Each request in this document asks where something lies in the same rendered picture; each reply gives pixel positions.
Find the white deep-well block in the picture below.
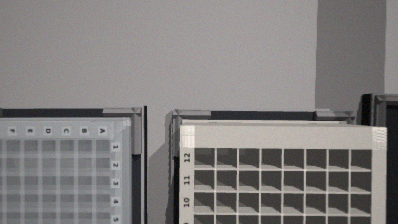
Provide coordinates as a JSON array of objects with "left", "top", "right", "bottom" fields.
[{"left": 179, "top": 119, "right": 387, "bottom": 224}]

